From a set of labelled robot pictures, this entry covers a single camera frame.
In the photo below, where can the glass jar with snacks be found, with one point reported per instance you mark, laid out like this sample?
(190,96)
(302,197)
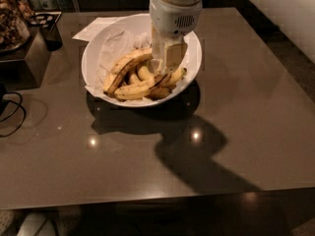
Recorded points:
(14,31)

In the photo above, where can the small banana centre left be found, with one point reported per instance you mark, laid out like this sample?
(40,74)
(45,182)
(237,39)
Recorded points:
(133,78)

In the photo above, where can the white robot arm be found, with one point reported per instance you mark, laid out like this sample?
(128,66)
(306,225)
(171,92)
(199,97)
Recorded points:
(171,21)

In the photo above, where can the white object under table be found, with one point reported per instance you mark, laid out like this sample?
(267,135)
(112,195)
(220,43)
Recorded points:
(36,224)

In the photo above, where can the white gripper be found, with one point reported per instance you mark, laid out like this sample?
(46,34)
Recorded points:
(171,18)

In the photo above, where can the long spotted banana left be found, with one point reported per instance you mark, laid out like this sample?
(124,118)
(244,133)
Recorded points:
(123,66)

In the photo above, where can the dark box stand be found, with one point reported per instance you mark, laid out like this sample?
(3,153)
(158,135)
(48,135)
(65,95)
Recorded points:
(25,67)

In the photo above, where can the long curved banana front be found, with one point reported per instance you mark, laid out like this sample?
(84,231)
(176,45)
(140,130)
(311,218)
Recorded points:
(139,90)

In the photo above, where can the white bowl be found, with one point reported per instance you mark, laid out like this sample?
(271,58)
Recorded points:
(108,33)

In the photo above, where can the white paper sheet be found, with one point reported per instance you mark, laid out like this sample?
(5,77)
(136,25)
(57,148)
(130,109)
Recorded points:
(94,28)

